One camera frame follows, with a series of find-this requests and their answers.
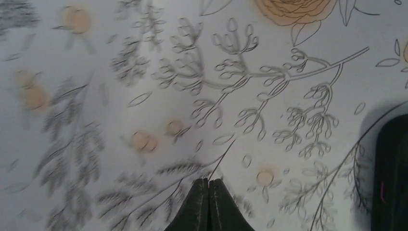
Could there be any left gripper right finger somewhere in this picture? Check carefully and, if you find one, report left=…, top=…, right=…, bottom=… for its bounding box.
left=208, top=179, right=254, bottom=231

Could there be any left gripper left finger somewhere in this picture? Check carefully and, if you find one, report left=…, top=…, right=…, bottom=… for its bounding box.
left=165, top=178, right=209, bottom=231

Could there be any phone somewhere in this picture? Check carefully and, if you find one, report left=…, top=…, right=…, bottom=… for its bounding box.
left=370, top=115, right=408, bottom=231

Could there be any floral patterned mat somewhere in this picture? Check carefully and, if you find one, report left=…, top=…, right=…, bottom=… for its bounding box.
left=0, top=0, right=408, bottom=231

